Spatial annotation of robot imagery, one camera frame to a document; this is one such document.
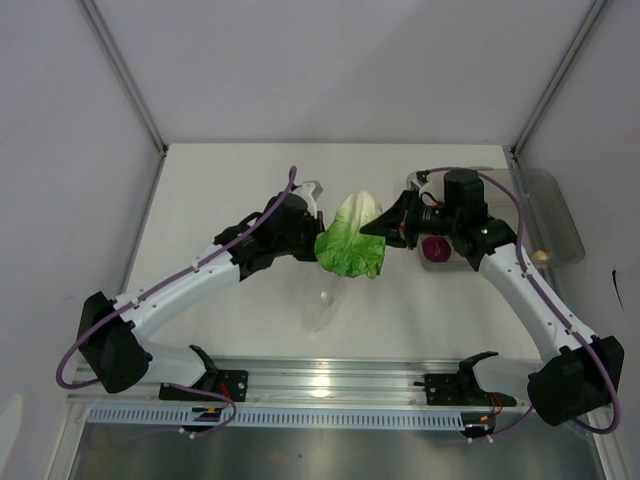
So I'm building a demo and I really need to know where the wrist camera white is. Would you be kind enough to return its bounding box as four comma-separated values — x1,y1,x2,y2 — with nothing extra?
292,180,323,217
406,170,444,206

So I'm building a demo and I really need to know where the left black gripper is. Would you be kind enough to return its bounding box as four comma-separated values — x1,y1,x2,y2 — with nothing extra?
274,211,336,262

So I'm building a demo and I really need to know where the clear zip top bag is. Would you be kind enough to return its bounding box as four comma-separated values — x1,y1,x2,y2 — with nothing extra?
301,265,351,333

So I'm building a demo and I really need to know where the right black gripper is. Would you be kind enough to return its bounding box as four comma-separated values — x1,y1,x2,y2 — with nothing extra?
360,188,459,251

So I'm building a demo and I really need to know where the aluminium mounting rail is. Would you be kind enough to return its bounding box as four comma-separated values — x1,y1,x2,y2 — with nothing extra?
67,355,536,407

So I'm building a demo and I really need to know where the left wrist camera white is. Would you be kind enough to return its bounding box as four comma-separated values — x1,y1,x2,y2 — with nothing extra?
292,180,323,217

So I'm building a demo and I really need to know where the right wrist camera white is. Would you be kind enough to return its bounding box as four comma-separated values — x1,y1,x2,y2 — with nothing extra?
406,170,444,206

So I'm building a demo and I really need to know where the grey slotted cable duct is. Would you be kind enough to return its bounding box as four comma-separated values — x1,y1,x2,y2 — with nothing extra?
87,404,466,431

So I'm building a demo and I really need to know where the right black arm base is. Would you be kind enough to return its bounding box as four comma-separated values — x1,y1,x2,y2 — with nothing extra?
413,373,517,407

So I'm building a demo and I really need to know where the small garlic bulb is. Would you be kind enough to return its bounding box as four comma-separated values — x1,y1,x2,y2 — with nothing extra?
530,250,551,263

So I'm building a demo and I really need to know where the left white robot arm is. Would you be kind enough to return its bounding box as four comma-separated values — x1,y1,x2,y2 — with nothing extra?
77,182,324,400

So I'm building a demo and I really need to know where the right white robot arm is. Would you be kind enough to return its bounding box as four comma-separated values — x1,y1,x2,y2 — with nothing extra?
360,167,624,435

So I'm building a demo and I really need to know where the purple red onion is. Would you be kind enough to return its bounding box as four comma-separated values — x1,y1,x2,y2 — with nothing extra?
421,236,452,263

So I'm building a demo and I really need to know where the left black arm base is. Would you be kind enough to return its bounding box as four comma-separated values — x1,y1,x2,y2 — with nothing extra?
159,370,249,402

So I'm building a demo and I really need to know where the green lettuce leaf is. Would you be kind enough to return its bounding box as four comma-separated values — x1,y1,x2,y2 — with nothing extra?
314,190,386,279

